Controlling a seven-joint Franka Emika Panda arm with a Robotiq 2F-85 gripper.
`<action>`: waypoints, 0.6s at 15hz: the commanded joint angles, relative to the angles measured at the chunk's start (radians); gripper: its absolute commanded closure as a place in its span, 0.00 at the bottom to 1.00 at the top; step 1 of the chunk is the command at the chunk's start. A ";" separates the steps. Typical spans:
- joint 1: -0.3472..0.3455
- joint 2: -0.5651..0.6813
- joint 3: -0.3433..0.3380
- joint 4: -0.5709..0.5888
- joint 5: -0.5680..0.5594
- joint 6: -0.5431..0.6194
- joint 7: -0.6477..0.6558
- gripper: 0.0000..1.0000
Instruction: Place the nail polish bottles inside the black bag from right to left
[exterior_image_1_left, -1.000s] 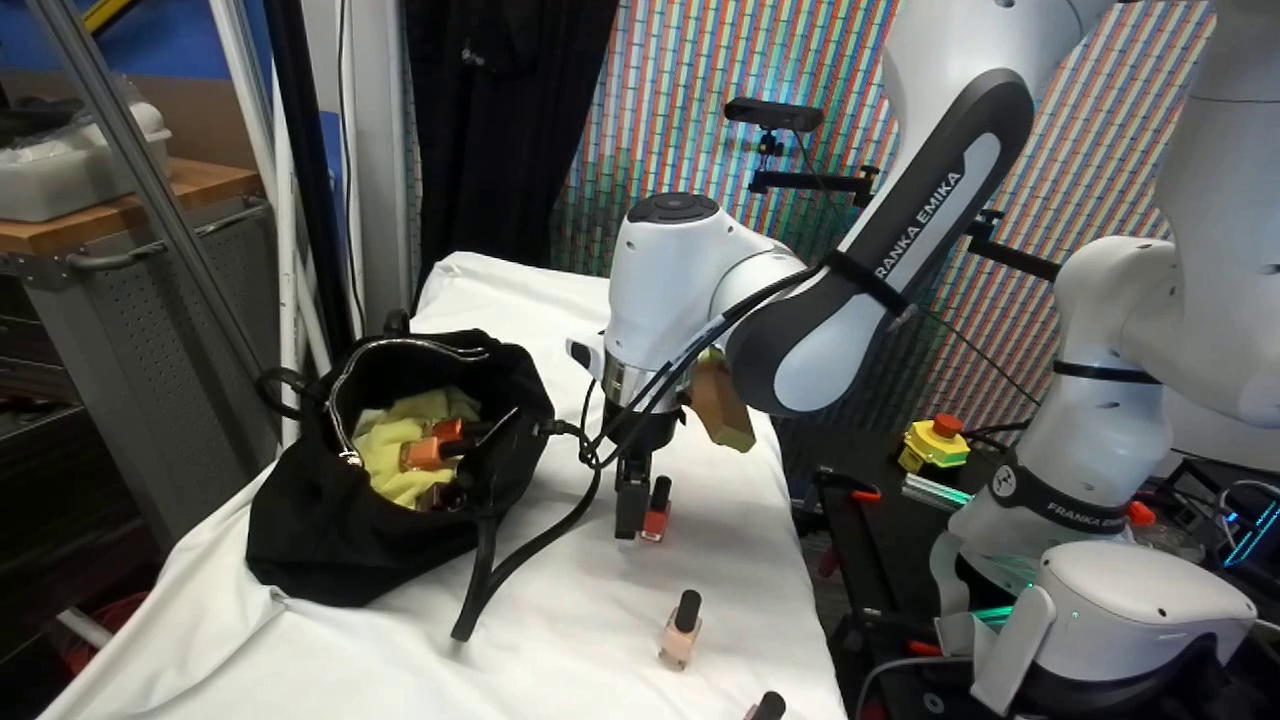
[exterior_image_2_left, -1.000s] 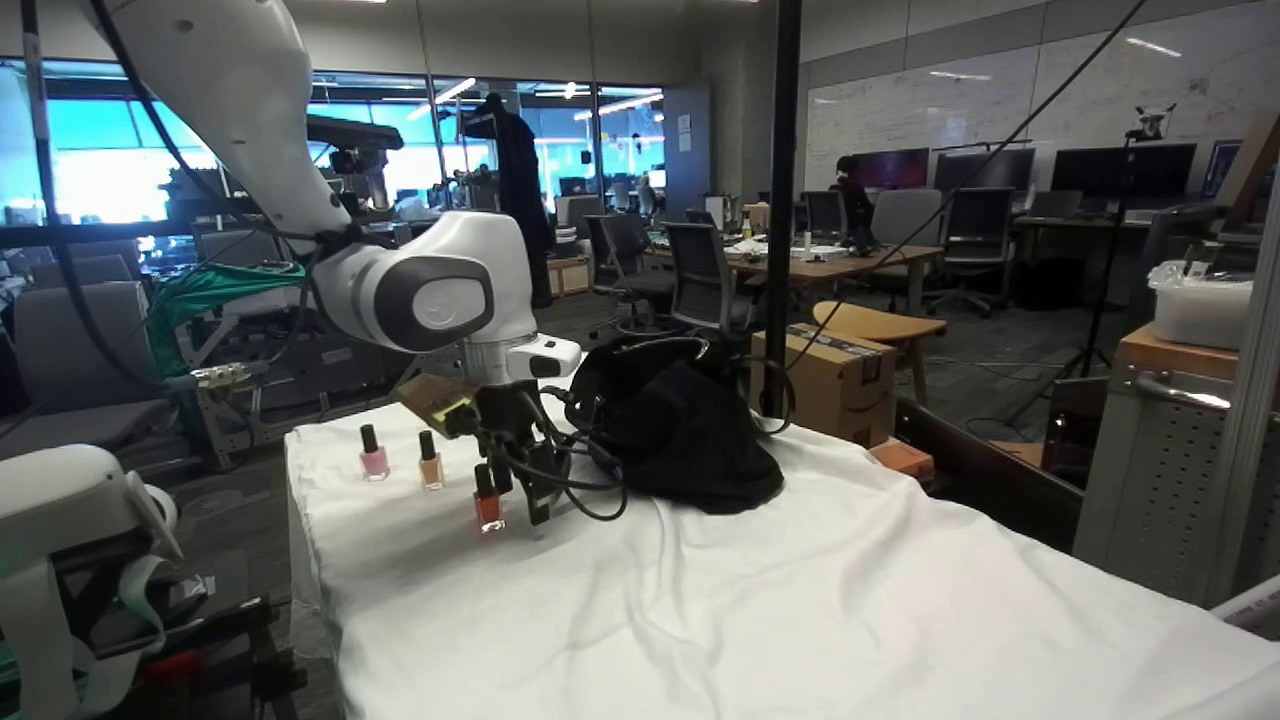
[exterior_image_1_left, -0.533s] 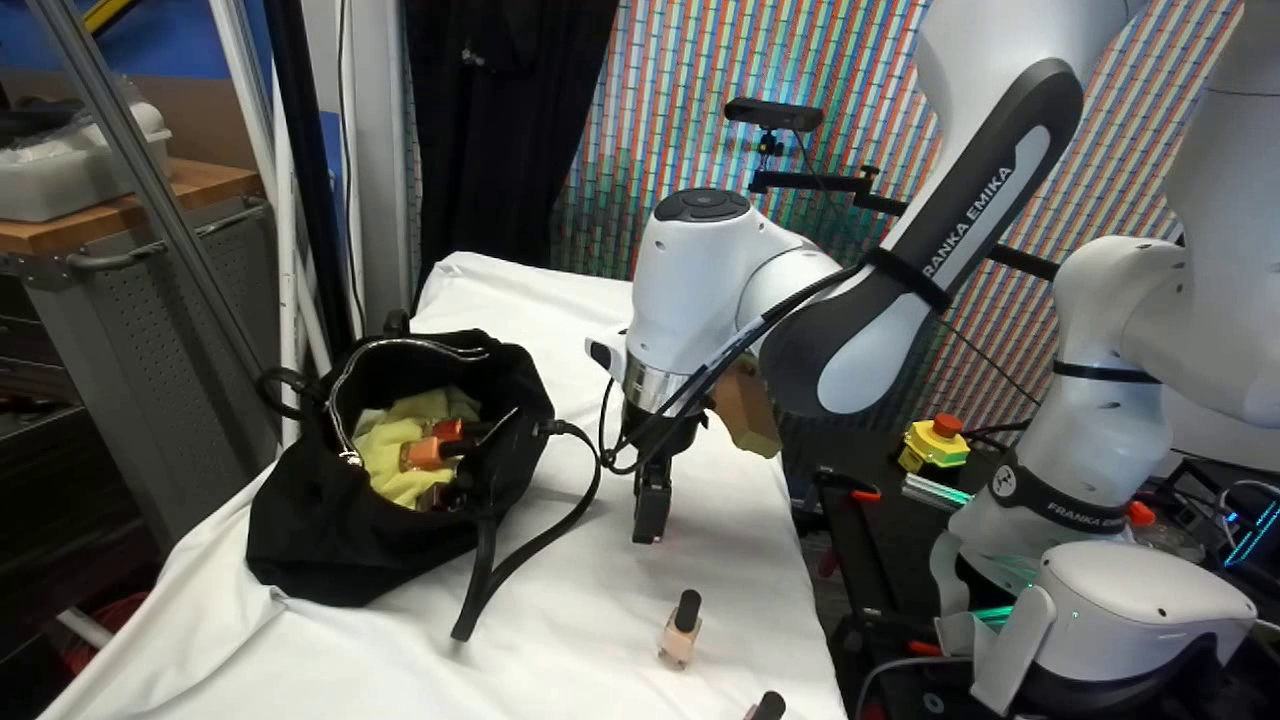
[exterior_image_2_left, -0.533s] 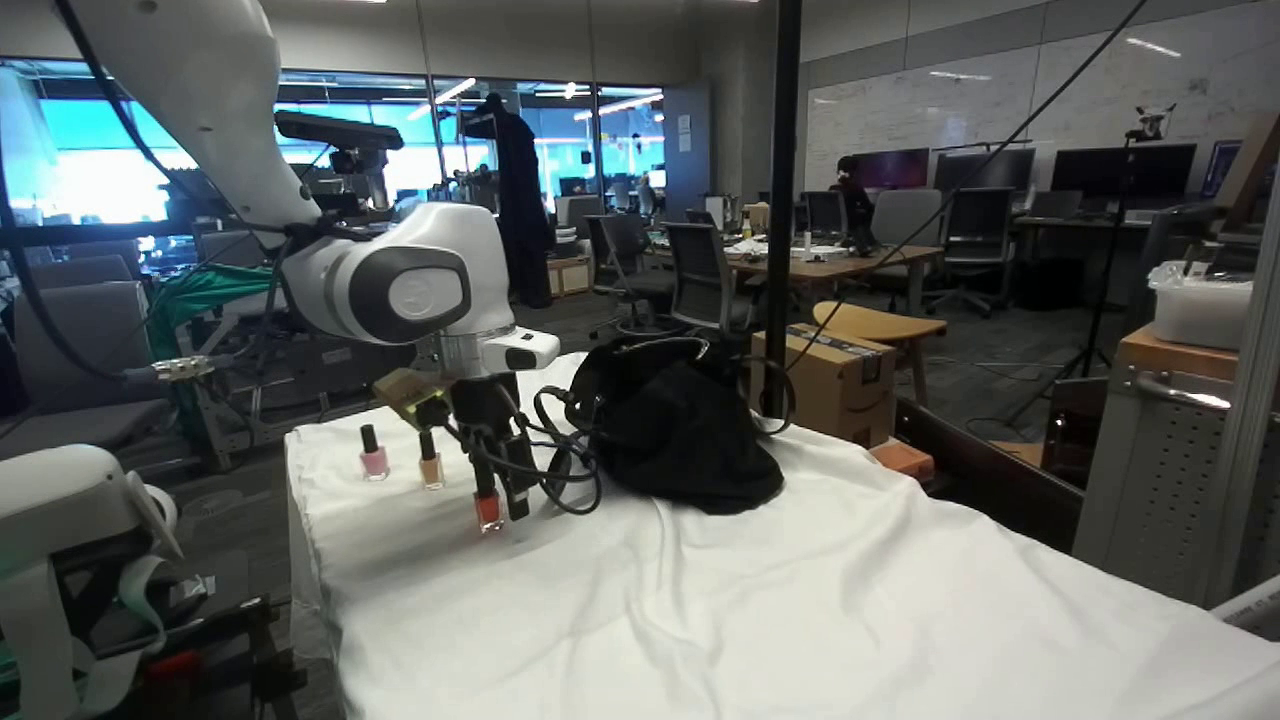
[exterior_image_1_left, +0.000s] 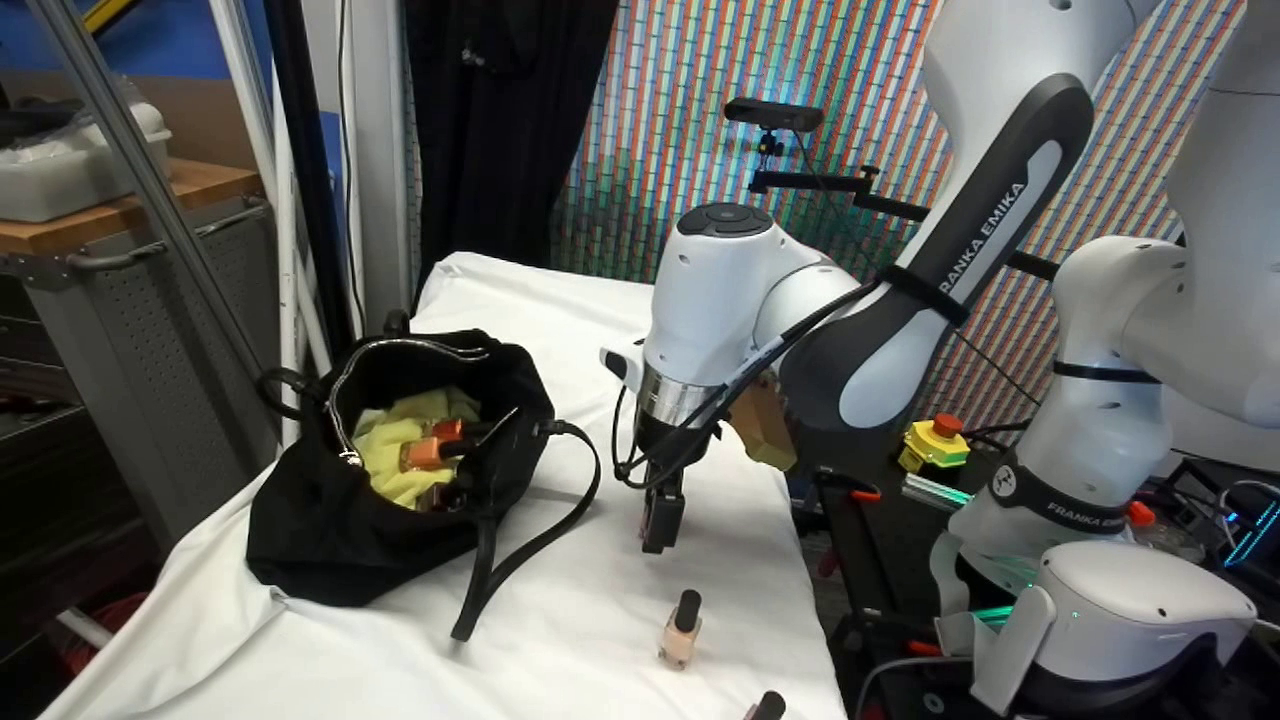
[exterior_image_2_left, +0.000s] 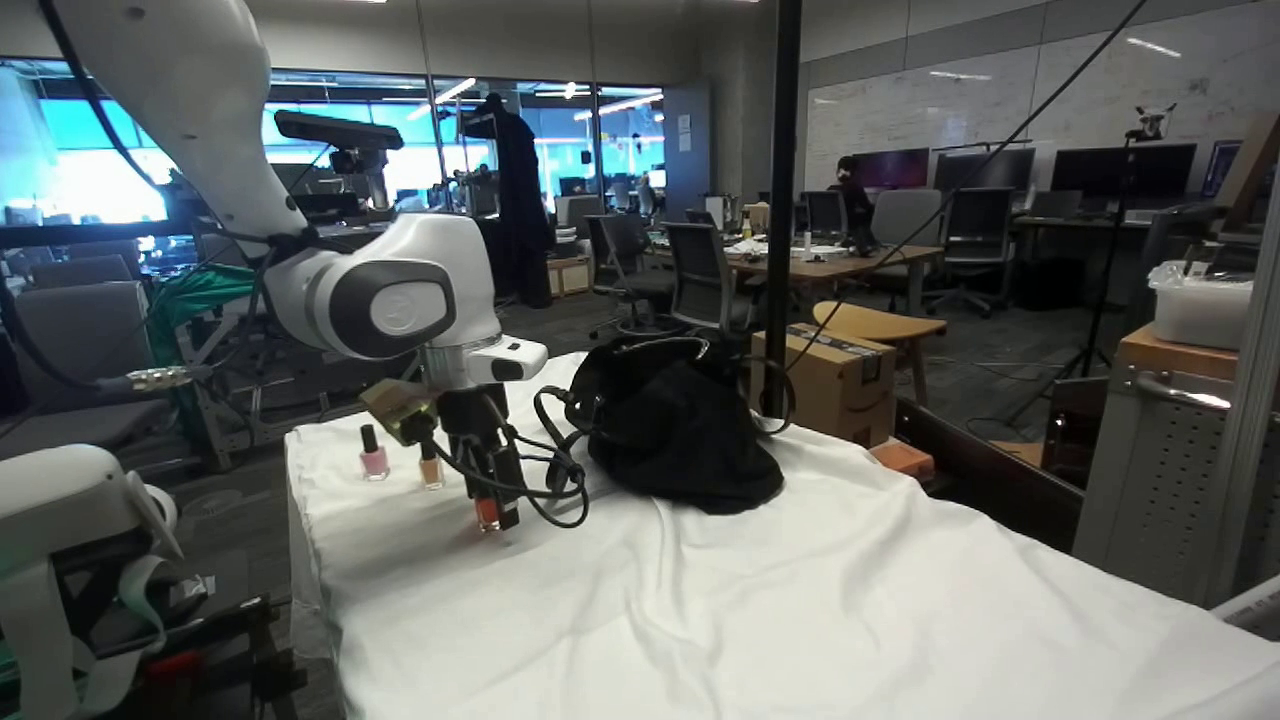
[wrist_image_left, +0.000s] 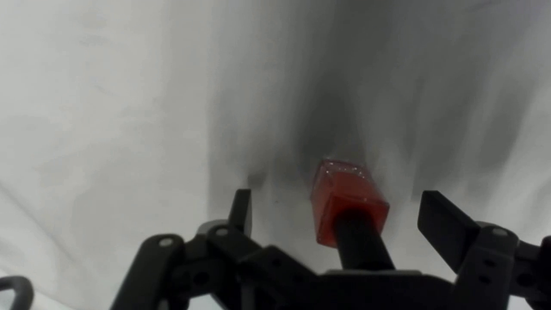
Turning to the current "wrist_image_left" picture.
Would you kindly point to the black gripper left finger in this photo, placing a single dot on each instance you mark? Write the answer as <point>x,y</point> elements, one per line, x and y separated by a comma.
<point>244,208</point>

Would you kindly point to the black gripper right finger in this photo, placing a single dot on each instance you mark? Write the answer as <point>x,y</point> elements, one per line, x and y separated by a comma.
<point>448,229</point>

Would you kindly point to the large orange nail polish bottle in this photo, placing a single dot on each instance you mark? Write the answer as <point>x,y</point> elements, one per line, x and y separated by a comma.
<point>345,198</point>

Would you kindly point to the white tablecloth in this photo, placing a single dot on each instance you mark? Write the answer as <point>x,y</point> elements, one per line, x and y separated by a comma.
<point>114,114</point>

